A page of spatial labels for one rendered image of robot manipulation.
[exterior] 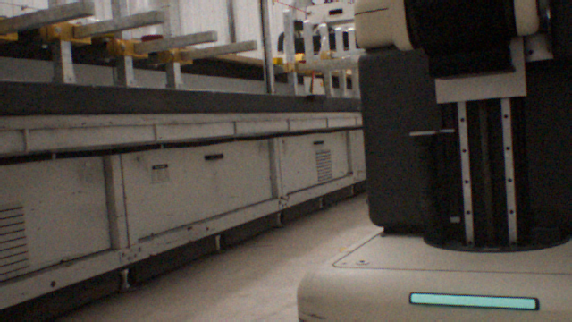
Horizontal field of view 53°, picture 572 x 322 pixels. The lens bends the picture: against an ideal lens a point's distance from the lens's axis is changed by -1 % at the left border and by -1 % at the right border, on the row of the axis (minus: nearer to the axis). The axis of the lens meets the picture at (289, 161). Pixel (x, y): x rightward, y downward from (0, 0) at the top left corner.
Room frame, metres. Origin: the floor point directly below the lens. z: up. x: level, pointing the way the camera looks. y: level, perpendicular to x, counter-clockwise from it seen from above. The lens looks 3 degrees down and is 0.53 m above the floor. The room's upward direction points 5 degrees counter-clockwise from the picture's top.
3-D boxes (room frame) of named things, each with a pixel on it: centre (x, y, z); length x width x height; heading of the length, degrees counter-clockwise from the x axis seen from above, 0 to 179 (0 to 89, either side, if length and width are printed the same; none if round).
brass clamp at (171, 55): (2.05, 0.37, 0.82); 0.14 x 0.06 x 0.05; 155
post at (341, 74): (3.61, -0.37, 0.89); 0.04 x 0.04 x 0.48; 65
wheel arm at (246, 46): (2.02, 0.28, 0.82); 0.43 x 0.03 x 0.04; 65
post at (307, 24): (3.16, -0.15, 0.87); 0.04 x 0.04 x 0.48; 65
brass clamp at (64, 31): (1.59, 0.58, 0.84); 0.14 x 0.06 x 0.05; 155
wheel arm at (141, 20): (1.57, 0.49, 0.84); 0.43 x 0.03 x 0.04; 65
